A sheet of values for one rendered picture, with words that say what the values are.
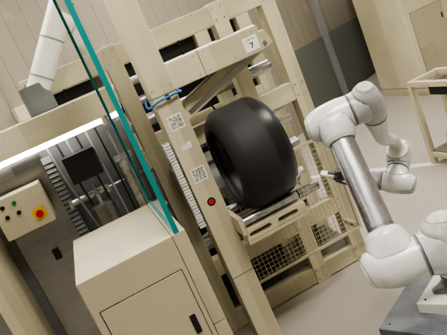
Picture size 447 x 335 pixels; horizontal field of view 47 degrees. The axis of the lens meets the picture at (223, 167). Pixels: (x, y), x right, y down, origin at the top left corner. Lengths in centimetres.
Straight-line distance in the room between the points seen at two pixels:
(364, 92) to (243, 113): 73
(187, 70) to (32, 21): 293
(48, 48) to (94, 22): 312
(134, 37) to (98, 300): 128
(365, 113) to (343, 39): 747
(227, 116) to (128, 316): 116
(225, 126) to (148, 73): 45
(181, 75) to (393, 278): 156
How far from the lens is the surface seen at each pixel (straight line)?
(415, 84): 472
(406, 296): 213
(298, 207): 271
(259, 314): 292
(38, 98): 275
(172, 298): 183
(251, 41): 294
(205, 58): 285
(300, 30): 852
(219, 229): 269
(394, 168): 253
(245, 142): 246
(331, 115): 205
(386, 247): 189
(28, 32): 546
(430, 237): 190
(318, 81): 857
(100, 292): 178
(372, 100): 206
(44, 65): 277
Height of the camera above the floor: 183
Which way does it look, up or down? 14 degrees down
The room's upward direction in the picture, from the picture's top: 23 degrees counter-clockwise
